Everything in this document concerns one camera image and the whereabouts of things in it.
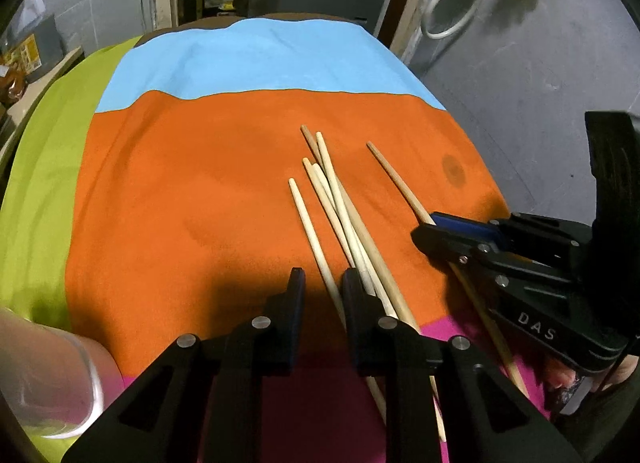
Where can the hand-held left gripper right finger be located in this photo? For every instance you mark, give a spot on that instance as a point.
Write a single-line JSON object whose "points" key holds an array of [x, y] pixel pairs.
{"points": [[415, 393]]}

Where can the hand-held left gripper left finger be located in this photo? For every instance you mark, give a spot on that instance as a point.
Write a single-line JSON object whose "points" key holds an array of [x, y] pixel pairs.
{"points": [[240, 383]]}

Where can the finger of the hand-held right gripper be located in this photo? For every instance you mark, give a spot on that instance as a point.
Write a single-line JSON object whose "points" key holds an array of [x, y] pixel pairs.
{"points": [[462, 228], [445, 245]]}

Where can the pile of wooden chopsticks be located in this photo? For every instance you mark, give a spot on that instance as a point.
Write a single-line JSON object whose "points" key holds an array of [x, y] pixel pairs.
{"points": [[360, 253]]}

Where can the single long chopstick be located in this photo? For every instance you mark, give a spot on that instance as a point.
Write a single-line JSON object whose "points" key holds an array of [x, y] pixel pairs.
{"points": [[395, 175]]}

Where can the person's right hand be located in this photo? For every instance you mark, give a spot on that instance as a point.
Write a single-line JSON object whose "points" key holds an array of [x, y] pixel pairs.
{"points": [[565, 385]]}

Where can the colourful patchwork cloth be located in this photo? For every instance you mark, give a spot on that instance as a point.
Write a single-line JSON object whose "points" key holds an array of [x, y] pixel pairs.
{"points": [[200, 168]]}

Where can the large oil jug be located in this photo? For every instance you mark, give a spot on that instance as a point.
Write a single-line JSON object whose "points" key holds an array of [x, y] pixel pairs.
{"points": [[27, 50]]}

